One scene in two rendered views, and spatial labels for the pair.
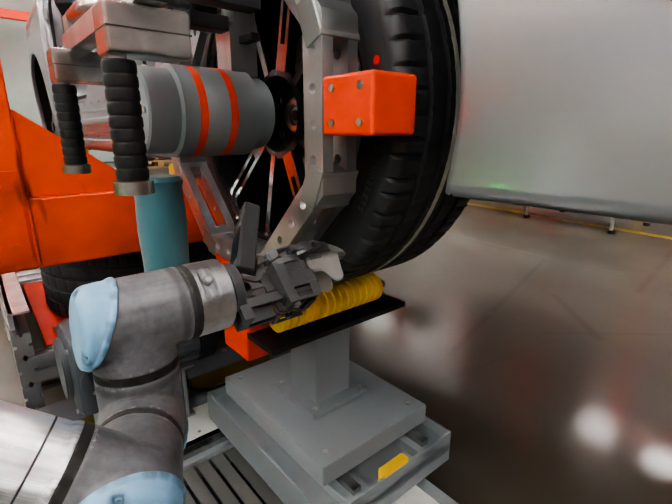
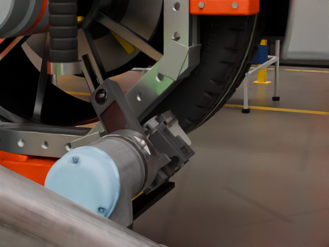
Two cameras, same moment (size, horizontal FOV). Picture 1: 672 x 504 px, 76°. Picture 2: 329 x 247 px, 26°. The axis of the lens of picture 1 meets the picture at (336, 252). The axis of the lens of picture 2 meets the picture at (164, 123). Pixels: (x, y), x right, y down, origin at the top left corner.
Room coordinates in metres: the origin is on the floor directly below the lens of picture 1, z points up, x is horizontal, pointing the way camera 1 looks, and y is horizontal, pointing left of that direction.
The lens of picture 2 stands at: (-0.33, 0.58, 0.86)
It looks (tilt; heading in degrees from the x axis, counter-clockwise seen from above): 11 degrees down; 330
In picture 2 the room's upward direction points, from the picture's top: straight up
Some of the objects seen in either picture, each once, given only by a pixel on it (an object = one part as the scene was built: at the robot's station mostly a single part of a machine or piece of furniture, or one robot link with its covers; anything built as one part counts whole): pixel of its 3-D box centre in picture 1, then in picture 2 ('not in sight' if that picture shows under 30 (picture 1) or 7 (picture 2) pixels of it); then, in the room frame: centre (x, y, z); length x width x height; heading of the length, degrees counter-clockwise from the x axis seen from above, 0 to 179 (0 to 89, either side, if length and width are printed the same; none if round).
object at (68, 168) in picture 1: (70, 127); not in sight; (0.77, 0.46, 0.83); 0.04 x 0.04 x 0.16
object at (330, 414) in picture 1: (319, 353); not in sight; (0.90, 0.04, 0.32); 0.40 x 0.30 x 0.28; 40
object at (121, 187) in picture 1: (126, 125); (62, 11); (0.51, 0.24, 0.83); 0.04 x 0.04 x 0.16
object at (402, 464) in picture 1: (320, 423); not in sight; (0.90, 0.04, 0.13); 0.50 x 0.36 x 0.10; 40
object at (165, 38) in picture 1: (143, 32); not in sight; (0.53, 0.22, 0.93); 0.09 x 0.05 x 0.05; 130
